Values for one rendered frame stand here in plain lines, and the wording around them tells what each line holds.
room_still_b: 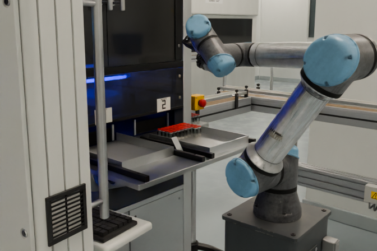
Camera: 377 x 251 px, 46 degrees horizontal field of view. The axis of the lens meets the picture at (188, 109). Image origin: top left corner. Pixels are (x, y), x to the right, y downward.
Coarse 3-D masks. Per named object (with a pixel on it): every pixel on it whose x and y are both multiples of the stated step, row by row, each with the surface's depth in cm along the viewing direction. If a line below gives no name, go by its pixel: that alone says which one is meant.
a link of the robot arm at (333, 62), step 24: (312, 48) 104; (336, 48) 100; (360, 48) 102; (312, 72) 104; (336, 72) 100; (360, 72) 104; (312, 96) 108; (336, 96) 107; (288, 120) 114; (312, 120) 114; (264, 144) 120; (288, 144) 117; (240, 168) 124; (264, 168) 121; (240, 192) 126
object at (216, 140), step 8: (208, 128) 204; (152, 136) 192; (160, 136) 189; (192, 136) 201; (200, 136) 201; (208, 136) 201; (216, 136) 201; (224, 136) 198; (232, 136) 196; (240, 136) 193; (248, 136) 190; (184, 144) 180; (192, 144) 177; (200, 144) 188; (208, 144) 188; (216, 144) 188; (224, 144) 178; (232, 144) 182; (240, 144) 186; (216, 152) 175
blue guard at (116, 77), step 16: (112, 80) 179; (128, 80) 186; (144, 80) 192; (160, 80) 200; (176, 80) 208; (112, 96) 180; (128, 96) 187; (144, 96) 194; (160, 96) 201; (176, 96) 209; (112, 112) 181; (128, 112) 188; (144, 112) 195
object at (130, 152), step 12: (108, 144) 188; (120, 144) 188; (132, 144) 188; (144, 144) 183; (156, 144) 179; (96, 156) 163; (108, 156) 171; (120, 156) 171; (132, 156) 171; (144, 156) 161; (156, 156) 166; (168, 156) 171; (132, 168) 158
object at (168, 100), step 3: (159, 99) 200; (162, 99) 202; (165, 99) 204; (168, 99) 205; (159, 102) 201; (162, 102) 202; (165, 102) 204; (168, 102) 205; (159, 105) 201; (165, 105) 204; (168, 105) 205; (159, 108) 201; (165, 108) 204; (168, 108) 206; (159, 111) 202
